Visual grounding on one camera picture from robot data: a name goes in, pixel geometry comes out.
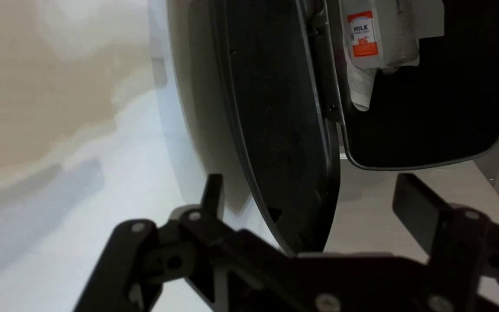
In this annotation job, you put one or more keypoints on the large black round pan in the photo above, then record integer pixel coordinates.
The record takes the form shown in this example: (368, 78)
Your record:
(278, 122)

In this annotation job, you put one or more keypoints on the black plastic trash bin body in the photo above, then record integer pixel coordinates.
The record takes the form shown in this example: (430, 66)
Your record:
(451, 109)

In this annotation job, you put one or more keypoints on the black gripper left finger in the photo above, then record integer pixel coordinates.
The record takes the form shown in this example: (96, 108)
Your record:
(163, 253)

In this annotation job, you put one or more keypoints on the white milk carton orange label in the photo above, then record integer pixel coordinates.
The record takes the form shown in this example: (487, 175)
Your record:
(371, 31)

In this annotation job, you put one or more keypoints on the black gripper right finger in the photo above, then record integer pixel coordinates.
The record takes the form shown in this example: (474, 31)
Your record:
(468, 243)

